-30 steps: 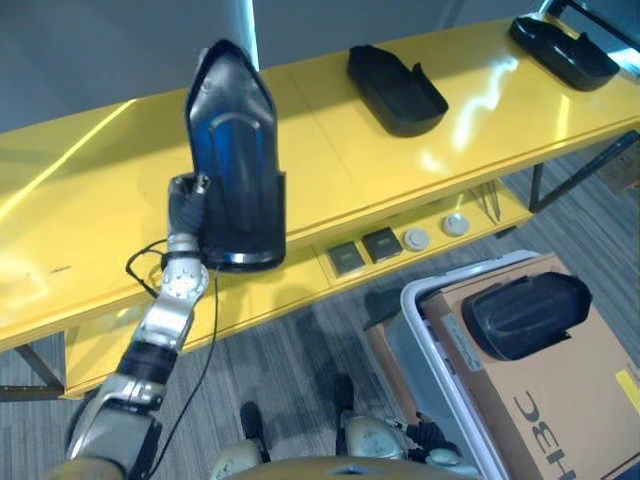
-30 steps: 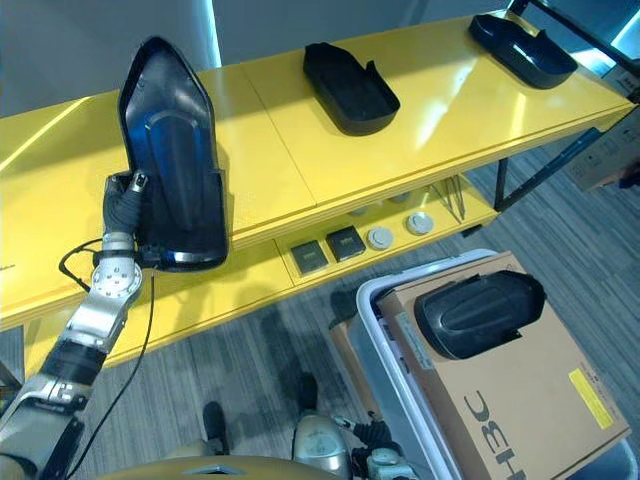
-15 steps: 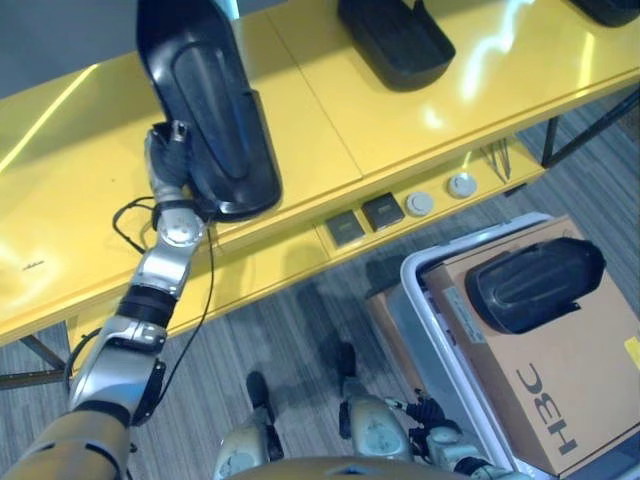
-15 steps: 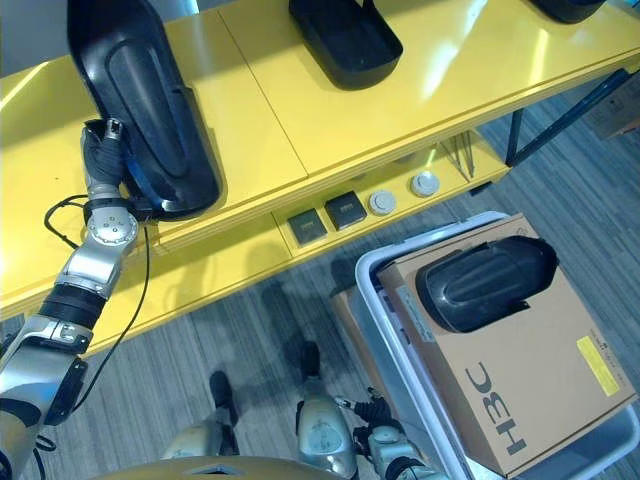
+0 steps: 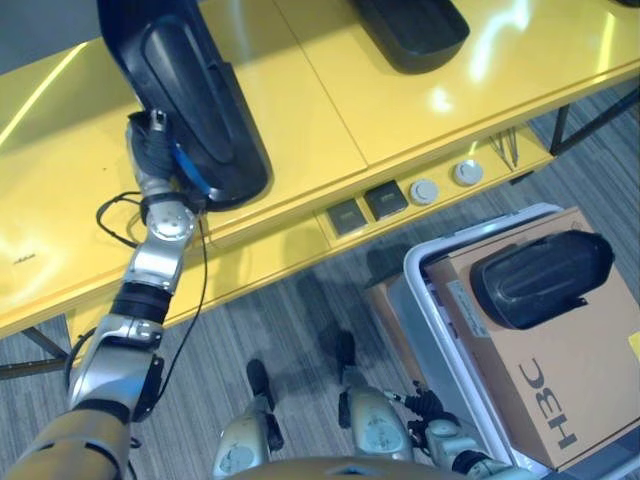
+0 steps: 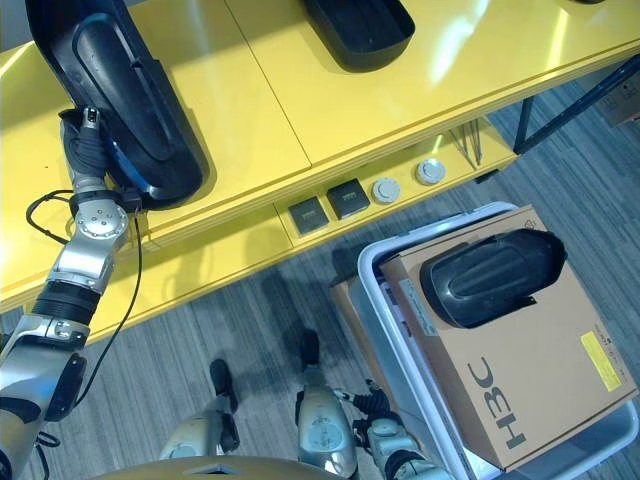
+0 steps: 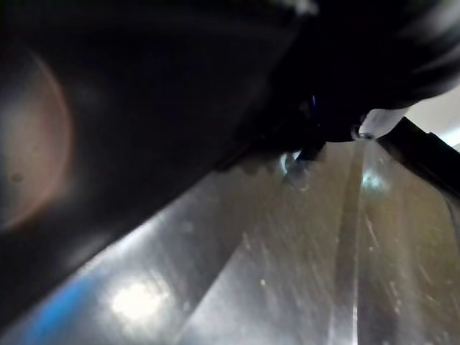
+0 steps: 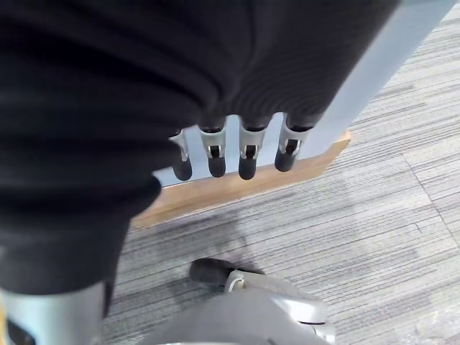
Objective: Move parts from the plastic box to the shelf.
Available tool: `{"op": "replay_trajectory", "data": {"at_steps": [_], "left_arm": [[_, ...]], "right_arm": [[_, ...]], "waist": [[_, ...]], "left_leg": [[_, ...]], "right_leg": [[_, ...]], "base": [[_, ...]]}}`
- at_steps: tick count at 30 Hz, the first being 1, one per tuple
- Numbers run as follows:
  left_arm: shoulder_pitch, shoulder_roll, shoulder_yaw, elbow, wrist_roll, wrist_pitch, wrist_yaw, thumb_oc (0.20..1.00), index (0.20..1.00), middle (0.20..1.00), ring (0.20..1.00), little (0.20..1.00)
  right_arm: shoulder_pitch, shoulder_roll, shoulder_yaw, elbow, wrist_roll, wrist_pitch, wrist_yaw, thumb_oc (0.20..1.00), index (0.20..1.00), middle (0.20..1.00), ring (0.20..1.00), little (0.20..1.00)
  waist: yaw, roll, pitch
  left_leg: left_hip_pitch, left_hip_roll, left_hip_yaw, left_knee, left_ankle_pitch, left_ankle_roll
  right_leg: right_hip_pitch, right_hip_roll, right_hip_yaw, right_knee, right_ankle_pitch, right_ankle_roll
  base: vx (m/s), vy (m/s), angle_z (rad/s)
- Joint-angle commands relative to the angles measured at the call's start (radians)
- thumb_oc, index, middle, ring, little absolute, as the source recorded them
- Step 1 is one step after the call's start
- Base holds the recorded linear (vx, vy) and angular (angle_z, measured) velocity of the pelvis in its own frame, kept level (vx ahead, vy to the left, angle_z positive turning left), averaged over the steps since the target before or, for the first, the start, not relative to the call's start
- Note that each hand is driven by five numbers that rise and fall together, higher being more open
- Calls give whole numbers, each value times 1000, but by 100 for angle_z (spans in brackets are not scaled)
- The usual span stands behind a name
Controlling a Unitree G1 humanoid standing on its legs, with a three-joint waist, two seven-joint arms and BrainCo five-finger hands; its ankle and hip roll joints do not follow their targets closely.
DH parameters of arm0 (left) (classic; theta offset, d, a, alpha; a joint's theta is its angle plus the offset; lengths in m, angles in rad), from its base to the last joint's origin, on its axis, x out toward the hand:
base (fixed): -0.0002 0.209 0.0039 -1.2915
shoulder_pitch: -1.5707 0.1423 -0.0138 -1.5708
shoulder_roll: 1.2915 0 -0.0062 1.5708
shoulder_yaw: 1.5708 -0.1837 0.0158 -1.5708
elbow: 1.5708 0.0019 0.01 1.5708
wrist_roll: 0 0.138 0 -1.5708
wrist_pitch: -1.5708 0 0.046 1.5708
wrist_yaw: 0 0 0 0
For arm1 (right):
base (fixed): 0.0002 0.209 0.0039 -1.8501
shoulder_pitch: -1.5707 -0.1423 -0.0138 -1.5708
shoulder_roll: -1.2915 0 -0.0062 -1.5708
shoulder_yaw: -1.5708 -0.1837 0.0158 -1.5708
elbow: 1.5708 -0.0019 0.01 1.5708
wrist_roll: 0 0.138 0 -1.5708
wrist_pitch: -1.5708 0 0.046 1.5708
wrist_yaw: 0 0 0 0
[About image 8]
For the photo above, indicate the silver robot leg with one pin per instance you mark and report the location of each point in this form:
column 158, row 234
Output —
column 251, row 316

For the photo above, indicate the wooden skirting board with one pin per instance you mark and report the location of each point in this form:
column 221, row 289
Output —
column 233, row 187

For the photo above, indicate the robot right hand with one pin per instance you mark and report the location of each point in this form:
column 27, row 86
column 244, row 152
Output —
column 108, row 90

